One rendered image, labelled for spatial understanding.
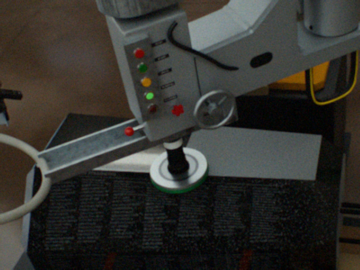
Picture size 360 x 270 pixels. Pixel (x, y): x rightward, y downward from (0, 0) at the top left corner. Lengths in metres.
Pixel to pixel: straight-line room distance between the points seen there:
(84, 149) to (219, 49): 0.59
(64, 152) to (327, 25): 0.99
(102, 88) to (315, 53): 2.56
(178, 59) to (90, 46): 3.17
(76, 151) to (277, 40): 0.77
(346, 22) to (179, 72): 0.61
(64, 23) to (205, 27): 3.54
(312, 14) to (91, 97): 2.52
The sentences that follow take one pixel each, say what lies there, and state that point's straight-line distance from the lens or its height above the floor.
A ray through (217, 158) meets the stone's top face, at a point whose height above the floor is 0.87.
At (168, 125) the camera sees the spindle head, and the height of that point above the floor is 1.21.
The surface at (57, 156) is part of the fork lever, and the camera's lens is 2.04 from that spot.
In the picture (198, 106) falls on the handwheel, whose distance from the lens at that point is 1.84.
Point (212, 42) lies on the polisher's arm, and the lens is 1.85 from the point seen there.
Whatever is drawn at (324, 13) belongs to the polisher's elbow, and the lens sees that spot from 2.05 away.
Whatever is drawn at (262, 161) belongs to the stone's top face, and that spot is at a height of 0.87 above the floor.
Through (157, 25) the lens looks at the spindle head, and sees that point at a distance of 1.71.
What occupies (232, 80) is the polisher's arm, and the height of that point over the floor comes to 1.28.
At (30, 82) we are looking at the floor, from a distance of 4.71.
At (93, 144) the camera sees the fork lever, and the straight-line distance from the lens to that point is 2.05.
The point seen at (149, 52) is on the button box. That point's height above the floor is 1.51.
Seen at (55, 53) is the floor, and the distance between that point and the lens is 4.98.
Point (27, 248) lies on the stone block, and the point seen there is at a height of 0.63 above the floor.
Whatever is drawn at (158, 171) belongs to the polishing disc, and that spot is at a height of 0.92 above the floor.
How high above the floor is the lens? 2.39
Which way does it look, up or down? 39 degrees down
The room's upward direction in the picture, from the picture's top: 12 degrees counter-clockwise
